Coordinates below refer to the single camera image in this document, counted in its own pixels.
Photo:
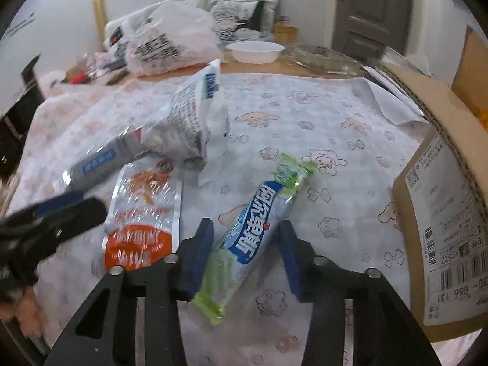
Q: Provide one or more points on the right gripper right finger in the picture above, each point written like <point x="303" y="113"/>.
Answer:
<point x="357" y="318"/>

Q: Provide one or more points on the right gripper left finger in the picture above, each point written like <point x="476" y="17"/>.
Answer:
<point x="131" y="317"/>

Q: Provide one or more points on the green blue candy packet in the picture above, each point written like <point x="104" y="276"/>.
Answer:
<point x="237" y="253"/>

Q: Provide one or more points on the person's left hand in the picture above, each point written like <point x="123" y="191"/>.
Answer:
<point x="26" y="310"/>

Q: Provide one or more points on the grey seaweed snack packet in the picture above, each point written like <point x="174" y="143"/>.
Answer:
<point x="104" y="161"/>

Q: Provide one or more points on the orange white snack packet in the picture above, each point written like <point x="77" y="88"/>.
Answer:
<point x="142" y="225"/>

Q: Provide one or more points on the black remote control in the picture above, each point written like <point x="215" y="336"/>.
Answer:
<point x="118" y="77"/>

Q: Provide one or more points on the white printed snack bag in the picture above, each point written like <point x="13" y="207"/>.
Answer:
<point x="194" y="125"/>

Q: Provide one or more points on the white plastic shopping bag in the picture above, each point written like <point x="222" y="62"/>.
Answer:
<point x="178" y="36"/>

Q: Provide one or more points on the clear plastic tray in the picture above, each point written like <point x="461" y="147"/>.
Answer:
<point x="322" y="60"/>

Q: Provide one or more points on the white plastic bowl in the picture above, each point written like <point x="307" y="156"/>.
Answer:
<point x="255" y="52"/>

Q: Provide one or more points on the small cardboard box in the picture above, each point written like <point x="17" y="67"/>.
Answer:
<point x="284" y="34"/>

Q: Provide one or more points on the dark wooden door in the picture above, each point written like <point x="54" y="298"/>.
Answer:
<point x="364" y="28"/>

